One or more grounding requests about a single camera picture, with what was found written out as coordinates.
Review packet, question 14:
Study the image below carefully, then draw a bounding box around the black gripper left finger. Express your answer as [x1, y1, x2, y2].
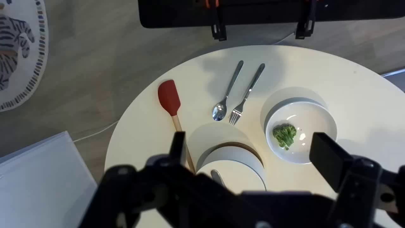
[168, 130, 187, 167]

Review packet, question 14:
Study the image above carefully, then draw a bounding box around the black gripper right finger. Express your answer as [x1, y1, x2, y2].
[309, 130, 354, 191]

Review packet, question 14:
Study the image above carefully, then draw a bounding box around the white bowl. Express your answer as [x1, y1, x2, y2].
[264, 98, 339, 166]

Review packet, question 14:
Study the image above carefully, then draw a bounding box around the green vegetable piece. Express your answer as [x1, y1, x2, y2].
[271, 123, 299, 152]

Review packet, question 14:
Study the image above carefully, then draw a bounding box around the silver spoon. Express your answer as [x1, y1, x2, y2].
[210, 59, 245, 123]

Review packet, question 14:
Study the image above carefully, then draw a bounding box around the silver fork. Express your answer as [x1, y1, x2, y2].
[228, 62, 267, 125]

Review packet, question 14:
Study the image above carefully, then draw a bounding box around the white flat board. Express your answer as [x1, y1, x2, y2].
[0, 129, 100, 228]

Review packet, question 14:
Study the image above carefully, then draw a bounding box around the round tiger print rug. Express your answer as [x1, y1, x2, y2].
[0, 0, 51, 114]

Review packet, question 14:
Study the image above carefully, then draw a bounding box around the red spatula wooden handle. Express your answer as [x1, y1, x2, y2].
[157, 78, 197, 173]

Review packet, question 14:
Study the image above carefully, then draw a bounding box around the white pot with handle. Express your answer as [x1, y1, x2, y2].
[194, 142, 268, 193]

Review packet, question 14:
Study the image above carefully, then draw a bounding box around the white floor cable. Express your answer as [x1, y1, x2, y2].
[72, 119, 120, 143]

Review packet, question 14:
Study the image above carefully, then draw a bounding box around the black clamp orange handle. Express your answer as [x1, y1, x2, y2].
[295, 0, 319, 40]
[205, 0, 229, 41]

